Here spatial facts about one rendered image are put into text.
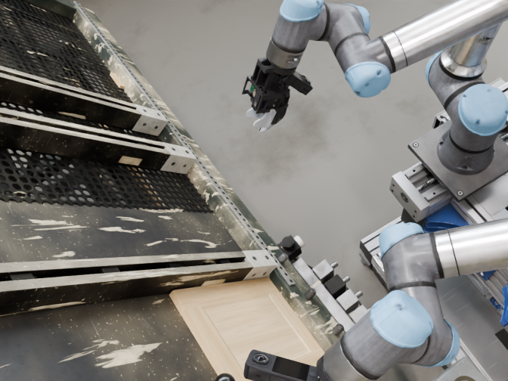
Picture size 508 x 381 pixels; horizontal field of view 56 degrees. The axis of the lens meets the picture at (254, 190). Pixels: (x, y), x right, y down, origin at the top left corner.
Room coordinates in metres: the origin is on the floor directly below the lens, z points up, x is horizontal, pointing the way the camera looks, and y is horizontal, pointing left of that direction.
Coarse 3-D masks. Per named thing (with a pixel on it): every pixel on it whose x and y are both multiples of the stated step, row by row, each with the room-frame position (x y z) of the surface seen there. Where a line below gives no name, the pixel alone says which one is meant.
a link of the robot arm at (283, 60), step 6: (270, 42) 0.72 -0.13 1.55; (270, 48) 0.71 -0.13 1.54; (276, 48) 0.70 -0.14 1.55; (270, 54) 0.70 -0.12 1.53; (276, 54) 0.69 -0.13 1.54; (282, 54) 0.68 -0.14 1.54; (288, 54) 0.68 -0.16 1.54; (294, 54) 0.68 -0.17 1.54; (300, 54) 0.68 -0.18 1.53; (270, 60) 0.70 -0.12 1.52; (276, 60) 0.69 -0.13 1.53; (282, 60) 0.68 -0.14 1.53; (288, 60) 0.68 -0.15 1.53; (294, 60) 0.67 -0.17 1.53; (276, 66) 0.69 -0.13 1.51; (282, 66) 0.68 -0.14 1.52; (288, 66) 0.67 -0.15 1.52; (294, 66) 0.68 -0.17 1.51
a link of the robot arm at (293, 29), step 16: (288, 0) 0.72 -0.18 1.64; (304, 0) 0.70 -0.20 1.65; (320, 0) 0.70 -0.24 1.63; (288, 16) 0.70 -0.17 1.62; (304, 16) 0.69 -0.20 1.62; (320, 16) 0.69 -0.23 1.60; (288, 32) 0.69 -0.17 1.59; (304, 32) 0.68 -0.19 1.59; (320, 32) 0.68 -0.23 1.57; (288, 48) 0.68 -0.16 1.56; (304, 48) 0.68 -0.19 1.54
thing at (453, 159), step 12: (444, 132) 0.64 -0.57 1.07; (444, 144) 0.59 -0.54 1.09; (456, 144) 0.56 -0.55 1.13; (492, 144) 0.53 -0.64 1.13; (444, 156) 0.57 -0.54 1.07; (456, 156) 0.55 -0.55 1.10; (468, 156) 0.53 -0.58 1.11; (480, 156) 0.52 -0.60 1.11; (492, 156) 0.52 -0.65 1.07; (456, 168) 0.53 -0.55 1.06; (468, 168) 0.52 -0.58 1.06; (480, 168) 0.50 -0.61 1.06
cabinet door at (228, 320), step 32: (192, 288) 0.40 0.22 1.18; (224, 288) 0.41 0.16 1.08; (256, 288) 0.42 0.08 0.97; (192, 320) 0.31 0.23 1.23; (224, 320) 0.31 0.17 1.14; (256, 320) 0.31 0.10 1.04; (288, 320) 0.31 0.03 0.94; (224, 352) 0.23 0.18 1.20; (288, 352) 0.22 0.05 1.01; (320, 352) 0.21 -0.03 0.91
